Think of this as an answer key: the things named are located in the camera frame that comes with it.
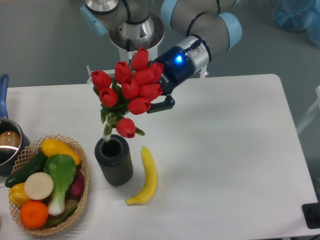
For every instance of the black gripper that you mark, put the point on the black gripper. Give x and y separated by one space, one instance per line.
177 67

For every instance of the red tulip bouquet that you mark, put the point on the red tulip bouquet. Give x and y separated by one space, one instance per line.
131 90

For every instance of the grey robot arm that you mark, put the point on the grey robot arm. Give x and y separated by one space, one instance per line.
184 37

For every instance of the dark grey ribbed vase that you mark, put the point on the dark grey ribbed vase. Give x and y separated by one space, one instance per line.
114 159

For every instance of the yellow banana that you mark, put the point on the yellow banana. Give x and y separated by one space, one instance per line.
150 180

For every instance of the green bok choy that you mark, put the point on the green bok choy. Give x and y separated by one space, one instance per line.
62 169

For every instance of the purple sweet potato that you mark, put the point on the purple sweet potato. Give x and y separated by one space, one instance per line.
77 187

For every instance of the yellow squash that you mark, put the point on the yellow squash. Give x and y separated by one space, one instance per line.
52 146

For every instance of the green chili pepper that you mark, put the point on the green chili pepper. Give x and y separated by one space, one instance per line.
62 218

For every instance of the woven wicker basket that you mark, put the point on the woven wicker basket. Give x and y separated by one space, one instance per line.
70 200

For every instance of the dark green cucumber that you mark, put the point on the dark green cucumber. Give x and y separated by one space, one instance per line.
34 165

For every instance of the blue plastic bag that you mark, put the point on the blue plastic bag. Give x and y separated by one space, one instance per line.
299 16

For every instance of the blue saucepan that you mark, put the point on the blue saucepan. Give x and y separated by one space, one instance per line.
12 138

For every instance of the orange fruit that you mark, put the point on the orange fruit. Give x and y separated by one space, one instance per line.
34 214

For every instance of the yellow bell pepper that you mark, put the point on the yellow bell pepper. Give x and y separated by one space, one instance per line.
17 194

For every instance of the black device at edge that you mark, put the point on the black device at edge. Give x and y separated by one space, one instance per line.
311 212

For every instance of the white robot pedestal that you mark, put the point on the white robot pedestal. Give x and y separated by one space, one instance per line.
148 34

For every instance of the white frame at right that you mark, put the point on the white frame at right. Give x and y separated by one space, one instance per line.
310 113

